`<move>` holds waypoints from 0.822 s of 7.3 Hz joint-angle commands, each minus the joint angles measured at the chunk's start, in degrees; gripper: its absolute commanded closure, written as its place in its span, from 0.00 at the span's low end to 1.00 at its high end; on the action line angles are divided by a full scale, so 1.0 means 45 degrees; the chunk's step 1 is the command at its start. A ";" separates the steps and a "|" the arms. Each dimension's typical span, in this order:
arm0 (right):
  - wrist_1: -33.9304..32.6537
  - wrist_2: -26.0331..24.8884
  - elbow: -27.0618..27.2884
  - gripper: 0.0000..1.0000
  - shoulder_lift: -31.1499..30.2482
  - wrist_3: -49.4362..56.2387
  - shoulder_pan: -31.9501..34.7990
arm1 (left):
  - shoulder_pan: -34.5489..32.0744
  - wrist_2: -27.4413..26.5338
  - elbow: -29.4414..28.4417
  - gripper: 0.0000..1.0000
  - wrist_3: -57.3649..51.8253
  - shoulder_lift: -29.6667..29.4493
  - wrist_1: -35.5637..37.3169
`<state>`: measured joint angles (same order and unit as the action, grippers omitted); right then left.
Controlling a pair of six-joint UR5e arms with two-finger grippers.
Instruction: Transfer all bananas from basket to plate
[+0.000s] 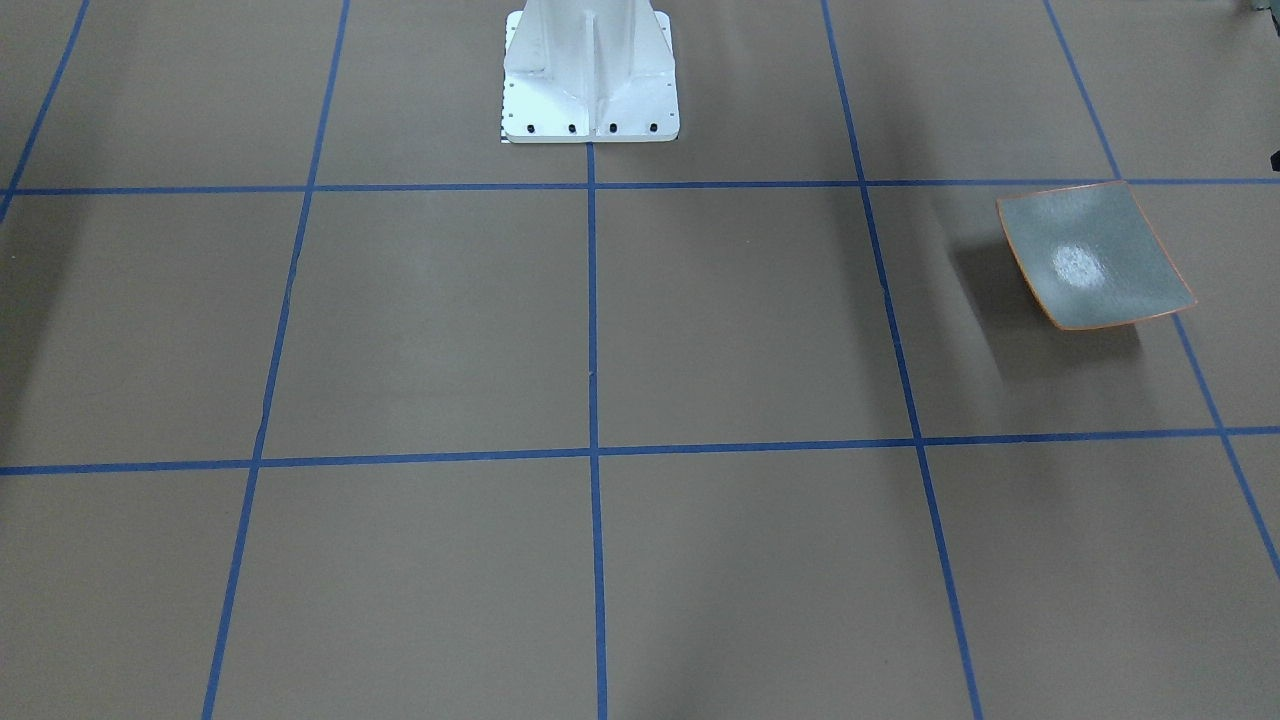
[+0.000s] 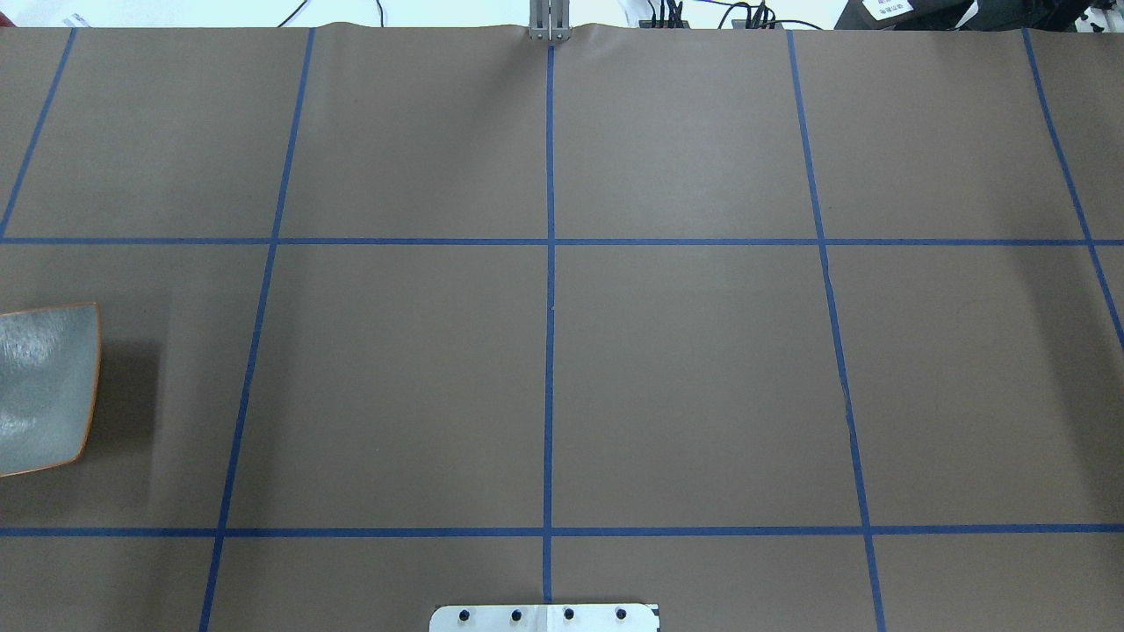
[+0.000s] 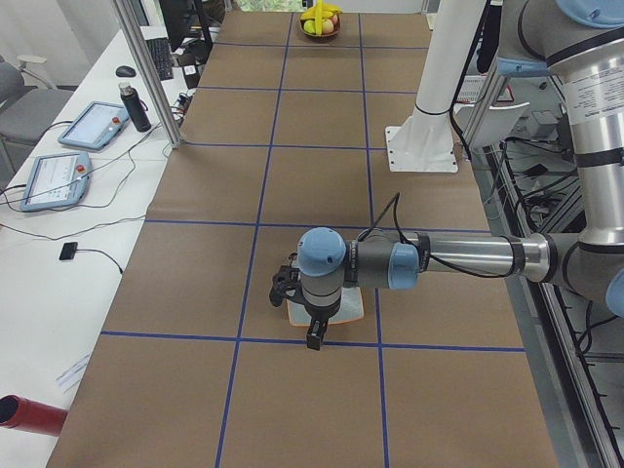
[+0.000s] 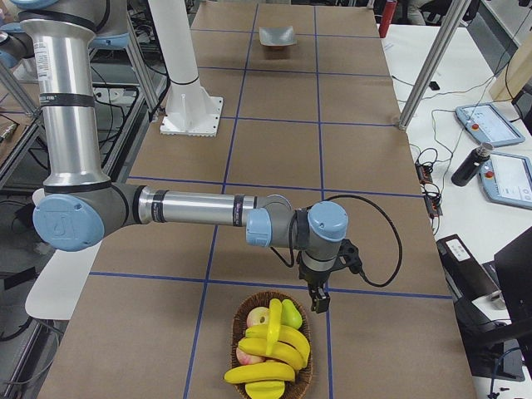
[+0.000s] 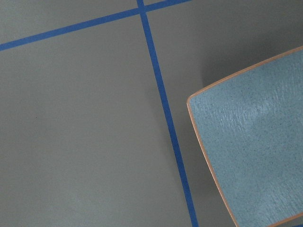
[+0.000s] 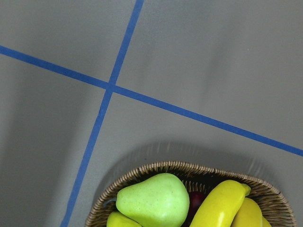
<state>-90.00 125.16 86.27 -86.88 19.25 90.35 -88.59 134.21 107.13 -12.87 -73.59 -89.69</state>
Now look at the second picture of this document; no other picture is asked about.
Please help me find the grey metal bracket post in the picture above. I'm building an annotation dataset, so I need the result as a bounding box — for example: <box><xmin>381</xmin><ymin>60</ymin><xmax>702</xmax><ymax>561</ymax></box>
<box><xmin>529</xmin><ymin>0</ymin><xmax>571</xmax><ymax>43</ymax></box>

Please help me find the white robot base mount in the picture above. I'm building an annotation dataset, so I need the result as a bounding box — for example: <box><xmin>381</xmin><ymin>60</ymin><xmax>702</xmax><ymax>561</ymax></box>
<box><xmin>429</xmin><ymin>603</ymin><xmax>661</xmax><ymax>631</ymax></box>

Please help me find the black box with white label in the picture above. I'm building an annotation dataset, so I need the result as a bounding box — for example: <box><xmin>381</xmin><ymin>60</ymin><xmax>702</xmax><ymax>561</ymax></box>
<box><xmin>832</xmin><ymin>1</ymin><xmax>978</xmax><ymax>31</ymax></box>

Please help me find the black power strip with plugs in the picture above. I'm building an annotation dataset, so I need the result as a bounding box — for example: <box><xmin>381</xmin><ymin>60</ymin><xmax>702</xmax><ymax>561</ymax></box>
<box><xmin>629</xmin><ymin>1</ymin><xmax>782</xmax><ymax>31</ymax></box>

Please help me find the grey square plate orange rim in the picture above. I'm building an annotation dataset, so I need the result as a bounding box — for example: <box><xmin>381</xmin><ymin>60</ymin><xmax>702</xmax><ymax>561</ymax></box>
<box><xmin>1</xmin><ymin>303</ymin><xmax>102</xmax><ymax>478</ymax></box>

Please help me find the brown paper table mat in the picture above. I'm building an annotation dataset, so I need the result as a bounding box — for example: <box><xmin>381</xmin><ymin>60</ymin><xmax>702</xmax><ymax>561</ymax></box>
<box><xmin>3</xmin><ymin>24</ymin><xmax>1121</xmax><ymax>631</ymax></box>

